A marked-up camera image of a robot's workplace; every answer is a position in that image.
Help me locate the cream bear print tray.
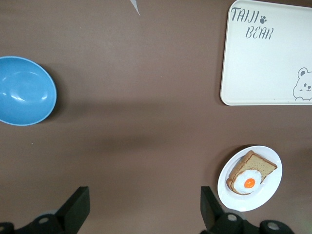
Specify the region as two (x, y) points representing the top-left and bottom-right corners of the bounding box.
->
(220, 0), (312, 106)

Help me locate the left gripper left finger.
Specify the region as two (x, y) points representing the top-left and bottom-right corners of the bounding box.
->
(0, 186), (91, 234)

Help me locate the fried egg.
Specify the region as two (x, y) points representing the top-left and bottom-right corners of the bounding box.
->
(233, 170), (262, 195)

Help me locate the blue bowl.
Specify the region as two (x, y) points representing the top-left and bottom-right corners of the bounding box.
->
(0, 56), (58, 127)

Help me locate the brown bread slice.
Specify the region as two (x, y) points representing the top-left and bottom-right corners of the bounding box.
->
(226, 150), (278, 195)

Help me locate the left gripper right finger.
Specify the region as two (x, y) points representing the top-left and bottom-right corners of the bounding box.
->
(200, 186), (293, 234)

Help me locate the white tape scrap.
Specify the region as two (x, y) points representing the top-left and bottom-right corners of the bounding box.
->
(130, 0), (141, 16)

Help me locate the round white plate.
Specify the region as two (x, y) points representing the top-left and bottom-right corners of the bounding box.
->
(217, 145), (283, 212)

